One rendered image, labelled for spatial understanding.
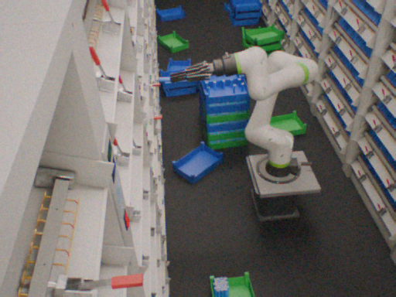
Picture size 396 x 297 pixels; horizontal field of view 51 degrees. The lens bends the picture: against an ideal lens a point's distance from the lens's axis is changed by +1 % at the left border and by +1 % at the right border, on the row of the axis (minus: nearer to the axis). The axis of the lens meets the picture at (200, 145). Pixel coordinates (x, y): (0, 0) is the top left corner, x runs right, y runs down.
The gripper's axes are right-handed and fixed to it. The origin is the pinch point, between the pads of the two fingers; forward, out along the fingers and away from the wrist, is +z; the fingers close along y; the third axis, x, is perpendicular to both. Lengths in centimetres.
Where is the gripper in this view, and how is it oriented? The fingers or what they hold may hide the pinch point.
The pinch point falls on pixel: (178, 76)
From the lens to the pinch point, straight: 184.5
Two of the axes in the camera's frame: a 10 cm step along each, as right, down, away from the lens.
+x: 1.9, 7.4, 6.4
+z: -9.8, 2.1, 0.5
